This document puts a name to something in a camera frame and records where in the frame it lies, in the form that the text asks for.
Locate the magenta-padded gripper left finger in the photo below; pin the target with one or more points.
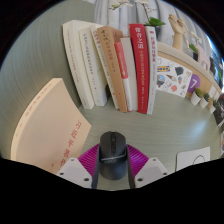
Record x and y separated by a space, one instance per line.
75 171

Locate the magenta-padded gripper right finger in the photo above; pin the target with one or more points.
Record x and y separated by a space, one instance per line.
151 171

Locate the dark grey computer mouse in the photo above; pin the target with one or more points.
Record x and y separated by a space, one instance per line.
113 156

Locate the white printed mouse pad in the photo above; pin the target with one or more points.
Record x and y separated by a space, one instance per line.
186 158

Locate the beige book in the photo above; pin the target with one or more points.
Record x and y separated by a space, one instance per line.
46 130

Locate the small plant in white pot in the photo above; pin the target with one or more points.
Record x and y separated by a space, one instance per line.
212 107
204 102
196 99

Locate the white sticker card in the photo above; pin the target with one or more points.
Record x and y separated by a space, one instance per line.
173 78

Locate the purple round number sign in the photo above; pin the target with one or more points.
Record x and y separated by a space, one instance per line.
194 83

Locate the thick white book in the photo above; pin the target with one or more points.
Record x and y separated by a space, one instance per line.
75 63

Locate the white book with red title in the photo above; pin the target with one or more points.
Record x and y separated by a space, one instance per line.
103 66

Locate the thin red and white book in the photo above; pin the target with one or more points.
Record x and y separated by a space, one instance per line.
122 63

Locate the brown book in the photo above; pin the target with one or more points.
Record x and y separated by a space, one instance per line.
111 60

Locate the grey felt partition panel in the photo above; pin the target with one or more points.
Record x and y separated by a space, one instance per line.
33 60

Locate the light wooden ledge shelf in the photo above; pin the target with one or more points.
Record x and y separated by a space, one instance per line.
171 54

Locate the black horse figure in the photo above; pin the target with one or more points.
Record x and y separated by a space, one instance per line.
213 66

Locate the pink horse figure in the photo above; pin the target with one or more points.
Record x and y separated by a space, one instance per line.
202 58

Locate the wooden hand model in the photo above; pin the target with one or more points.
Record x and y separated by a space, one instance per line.
177 33

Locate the white orchid in black pot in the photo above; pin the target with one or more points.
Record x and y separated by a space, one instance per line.
154 22

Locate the grey curtain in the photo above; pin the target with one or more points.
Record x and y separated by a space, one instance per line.
103 13

